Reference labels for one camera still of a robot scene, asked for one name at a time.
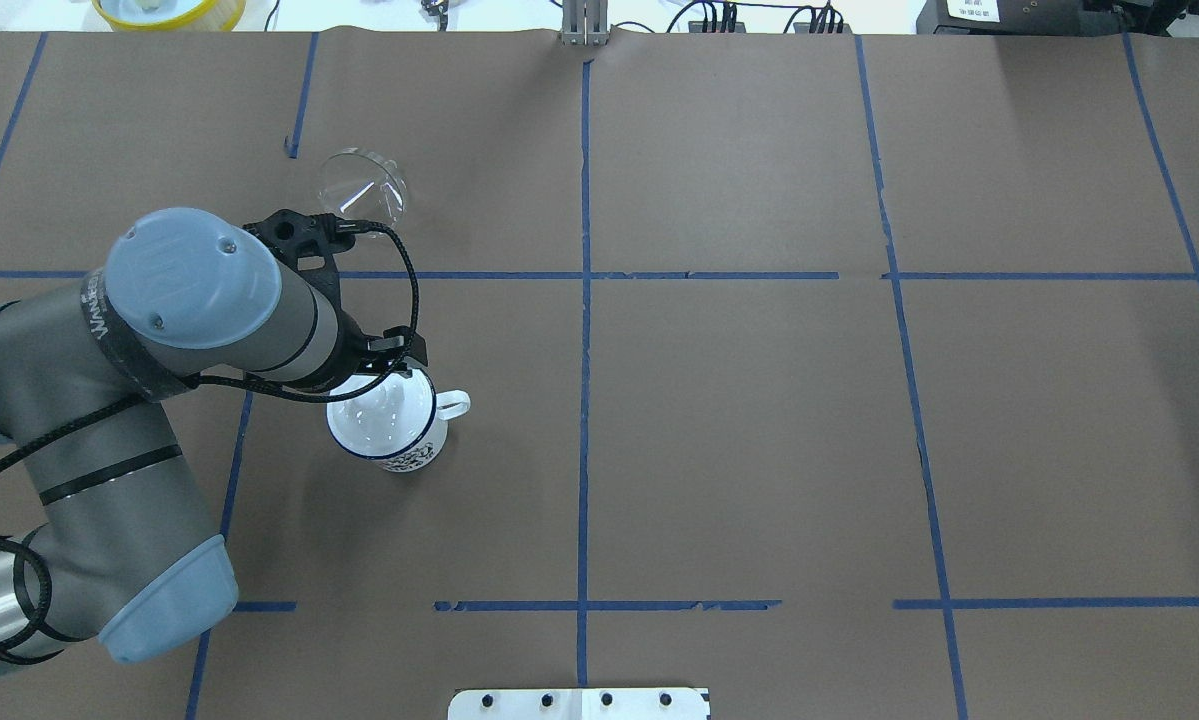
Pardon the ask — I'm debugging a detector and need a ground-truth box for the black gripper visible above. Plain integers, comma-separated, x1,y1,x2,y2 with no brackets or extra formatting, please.
305,307,429,393

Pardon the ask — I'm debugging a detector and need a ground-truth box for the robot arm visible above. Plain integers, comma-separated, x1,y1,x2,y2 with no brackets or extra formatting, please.
0,208,426,676

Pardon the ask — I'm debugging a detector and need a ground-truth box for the white enamel cup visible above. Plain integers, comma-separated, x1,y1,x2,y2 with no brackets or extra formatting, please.
329,389,471,474

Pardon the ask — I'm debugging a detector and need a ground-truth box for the clear plastic funnel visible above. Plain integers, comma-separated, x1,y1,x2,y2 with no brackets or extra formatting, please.
317,147,410,225

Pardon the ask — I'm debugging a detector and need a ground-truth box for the yellow tape roll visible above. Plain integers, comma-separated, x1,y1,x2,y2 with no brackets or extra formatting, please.
91,1,247,32

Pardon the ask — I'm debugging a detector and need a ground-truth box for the black computer box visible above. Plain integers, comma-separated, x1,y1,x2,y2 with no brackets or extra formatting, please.
914,1,1125,37

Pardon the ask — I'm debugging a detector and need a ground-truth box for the aluminium frame post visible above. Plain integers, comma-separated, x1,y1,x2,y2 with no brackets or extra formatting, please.
558,0,611,47

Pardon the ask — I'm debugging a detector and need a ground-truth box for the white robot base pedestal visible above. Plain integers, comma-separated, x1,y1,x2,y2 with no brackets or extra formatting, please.
447,686,712,719

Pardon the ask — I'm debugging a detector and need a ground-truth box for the black cable hub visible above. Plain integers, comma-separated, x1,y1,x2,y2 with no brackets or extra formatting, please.
783,4,851,35
677,1,741,35

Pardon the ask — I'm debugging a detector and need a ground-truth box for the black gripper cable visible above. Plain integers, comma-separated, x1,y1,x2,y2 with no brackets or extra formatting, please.
0,220,420,666

